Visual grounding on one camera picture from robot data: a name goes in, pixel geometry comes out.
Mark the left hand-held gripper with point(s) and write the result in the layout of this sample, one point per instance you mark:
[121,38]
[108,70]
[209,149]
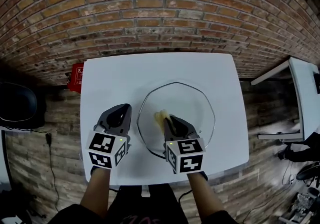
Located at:
[102,150]

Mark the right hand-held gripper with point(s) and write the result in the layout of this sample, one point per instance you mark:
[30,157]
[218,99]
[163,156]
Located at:
[187,155]

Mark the yellow sponge cloth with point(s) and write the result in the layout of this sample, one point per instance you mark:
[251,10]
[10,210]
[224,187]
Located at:
[160,116]

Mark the clear glass plate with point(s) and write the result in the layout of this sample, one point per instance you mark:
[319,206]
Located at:
[185,102]

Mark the person's right forearm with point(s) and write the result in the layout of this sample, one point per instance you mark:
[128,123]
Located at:
[202,193]

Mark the person's left forearm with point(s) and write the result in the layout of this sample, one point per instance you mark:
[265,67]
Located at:
[96,190]

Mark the red fire extinguisher box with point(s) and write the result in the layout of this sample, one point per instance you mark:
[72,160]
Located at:
[77,77]

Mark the person's black shirt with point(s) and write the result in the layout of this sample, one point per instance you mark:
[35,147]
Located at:
[142,208]

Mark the black and white chair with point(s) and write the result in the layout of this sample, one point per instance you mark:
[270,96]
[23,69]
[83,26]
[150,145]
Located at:
[17,102]

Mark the white side table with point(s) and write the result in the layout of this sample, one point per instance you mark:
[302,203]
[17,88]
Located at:
[303,85]

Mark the black round fan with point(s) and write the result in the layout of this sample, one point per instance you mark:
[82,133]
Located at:
[308,171]

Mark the grey metal equipment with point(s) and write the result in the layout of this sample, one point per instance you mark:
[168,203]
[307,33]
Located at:
[300,208]

